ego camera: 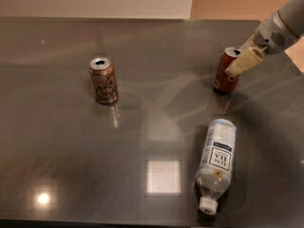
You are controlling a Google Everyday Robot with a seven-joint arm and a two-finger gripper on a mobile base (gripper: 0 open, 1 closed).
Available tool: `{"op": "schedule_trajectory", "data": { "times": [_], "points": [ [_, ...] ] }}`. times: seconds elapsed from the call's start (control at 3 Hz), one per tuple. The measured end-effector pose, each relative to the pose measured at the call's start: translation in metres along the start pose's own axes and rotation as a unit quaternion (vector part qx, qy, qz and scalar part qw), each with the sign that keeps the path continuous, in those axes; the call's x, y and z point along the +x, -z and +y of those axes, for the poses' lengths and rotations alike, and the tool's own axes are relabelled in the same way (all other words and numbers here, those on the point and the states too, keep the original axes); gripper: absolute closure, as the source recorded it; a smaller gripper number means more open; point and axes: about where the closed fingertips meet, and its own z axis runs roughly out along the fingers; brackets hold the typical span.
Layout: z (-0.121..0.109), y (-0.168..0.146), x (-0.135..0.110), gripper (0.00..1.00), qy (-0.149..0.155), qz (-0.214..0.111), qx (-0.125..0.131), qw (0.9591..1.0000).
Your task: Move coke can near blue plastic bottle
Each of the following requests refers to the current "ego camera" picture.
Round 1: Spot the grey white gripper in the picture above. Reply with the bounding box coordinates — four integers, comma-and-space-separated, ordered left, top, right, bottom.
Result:
225, 11, 300, 77

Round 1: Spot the red coke can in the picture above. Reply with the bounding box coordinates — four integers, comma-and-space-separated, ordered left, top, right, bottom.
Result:
214, 47, 241, 94

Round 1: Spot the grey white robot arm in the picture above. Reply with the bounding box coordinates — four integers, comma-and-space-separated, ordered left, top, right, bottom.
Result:
225, 0, 304, 77

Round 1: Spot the clear plastic water bottle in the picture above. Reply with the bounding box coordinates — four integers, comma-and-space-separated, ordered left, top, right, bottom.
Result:
196, 119, 237, 215

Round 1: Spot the orange LaCroix can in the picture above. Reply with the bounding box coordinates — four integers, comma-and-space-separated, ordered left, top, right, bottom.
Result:
89, 57, 119, 105

